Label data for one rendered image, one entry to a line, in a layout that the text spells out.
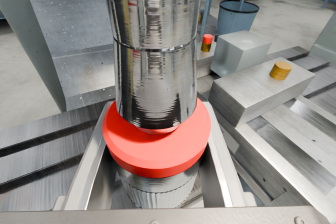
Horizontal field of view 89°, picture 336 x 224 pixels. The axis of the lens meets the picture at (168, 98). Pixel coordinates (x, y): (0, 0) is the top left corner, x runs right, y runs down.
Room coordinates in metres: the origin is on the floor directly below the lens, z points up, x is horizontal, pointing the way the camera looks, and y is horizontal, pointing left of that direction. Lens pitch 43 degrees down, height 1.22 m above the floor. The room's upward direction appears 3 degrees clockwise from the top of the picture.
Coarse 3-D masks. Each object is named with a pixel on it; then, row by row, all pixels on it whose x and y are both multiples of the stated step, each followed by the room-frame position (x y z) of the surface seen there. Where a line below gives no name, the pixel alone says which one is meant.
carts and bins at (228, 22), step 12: (228, 0) 2.56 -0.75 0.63; (240, 0) 2.33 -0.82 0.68; (204, 12) 2.17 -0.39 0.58; (228, 12) 2.17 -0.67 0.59; (240, 12) 2.10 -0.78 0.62; (252, 12) 2.12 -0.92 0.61; (204, 24) 2.17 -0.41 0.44; (216, 24) 2.37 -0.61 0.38; (228, 24) 2.15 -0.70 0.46; (240, 24) 2.11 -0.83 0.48; (216, 36) 2.28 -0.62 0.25
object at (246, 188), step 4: (240, 180) 0.13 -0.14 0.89; (244, 184) 0.13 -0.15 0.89; (244, 188) 0.12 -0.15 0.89; (248, 188) 0.12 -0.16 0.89; (252, 192) 0.11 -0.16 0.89; (256, 196) 0.11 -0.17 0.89; (256, 200) 0.10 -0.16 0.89; (260, 200) 0.10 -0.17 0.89; (196, 204) 0.09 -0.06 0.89; (200, 204) 0.09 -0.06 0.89; (256, 204) 0.09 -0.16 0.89; (260, 204) 0.09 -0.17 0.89
